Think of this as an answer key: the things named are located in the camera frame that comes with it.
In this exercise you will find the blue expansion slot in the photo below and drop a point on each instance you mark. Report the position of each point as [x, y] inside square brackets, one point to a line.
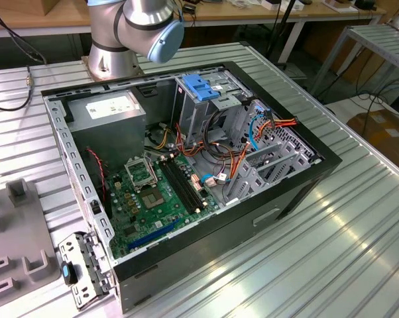
[154, 233]

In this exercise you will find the black open PC case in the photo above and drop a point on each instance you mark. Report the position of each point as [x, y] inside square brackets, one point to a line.
[219, 251]

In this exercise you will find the metal slat side table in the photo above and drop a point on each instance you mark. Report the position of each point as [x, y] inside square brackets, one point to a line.
[378, 41]

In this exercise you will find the long wooden desk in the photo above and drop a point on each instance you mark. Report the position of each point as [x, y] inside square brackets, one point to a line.
[63, 18]

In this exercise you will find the black RAM slot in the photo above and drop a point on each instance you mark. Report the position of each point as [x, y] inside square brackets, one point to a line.
[187, 183]
[178, 187]

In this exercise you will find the black case fan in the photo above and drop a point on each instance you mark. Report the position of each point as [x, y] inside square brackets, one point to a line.
[95, 185]

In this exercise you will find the grey disk bay cage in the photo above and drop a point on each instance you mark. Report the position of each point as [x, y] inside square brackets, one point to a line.
[244, 175]

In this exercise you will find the metal slot retainer bracket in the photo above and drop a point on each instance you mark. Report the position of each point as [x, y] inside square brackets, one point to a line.
[70, 246]

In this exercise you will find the large flat cardboard box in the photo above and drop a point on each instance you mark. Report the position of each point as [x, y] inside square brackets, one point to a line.
[385, 132]

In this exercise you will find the blue drive cage latch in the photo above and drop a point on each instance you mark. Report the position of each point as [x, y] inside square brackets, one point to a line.
[194, 84]

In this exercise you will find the green motherboard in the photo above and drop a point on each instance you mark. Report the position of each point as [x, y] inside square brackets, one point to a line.
[143, 220]

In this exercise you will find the small cardboard box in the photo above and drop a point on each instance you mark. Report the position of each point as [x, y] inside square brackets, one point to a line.
[40, 6]

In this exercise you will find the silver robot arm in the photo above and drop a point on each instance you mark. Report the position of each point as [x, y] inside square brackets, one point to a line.
[106, 33]

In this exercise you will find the grey parts rack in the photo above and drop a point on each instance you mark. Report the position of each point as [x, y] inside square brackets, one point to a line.
[17, 232]

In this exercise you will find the black clip with blue mark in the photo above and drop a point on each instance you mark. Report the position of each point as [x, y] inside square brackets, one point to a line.
[70, 275]

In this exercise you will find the CPU socket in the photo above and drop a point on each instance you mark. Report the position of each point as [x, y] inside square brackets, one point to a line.
[152, 198]

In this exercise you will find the grey power supply unit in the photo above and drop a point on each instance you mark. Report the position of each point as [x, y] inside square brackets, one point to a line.
[110, 132]

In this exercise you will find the grey optical drive cage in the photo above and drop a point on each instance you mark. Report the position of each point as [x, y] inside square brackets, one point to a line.
[189, 112]

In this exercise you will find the black plastic housing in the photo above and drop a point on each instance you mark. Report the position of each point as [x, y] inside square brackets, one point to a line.
[146, 91]

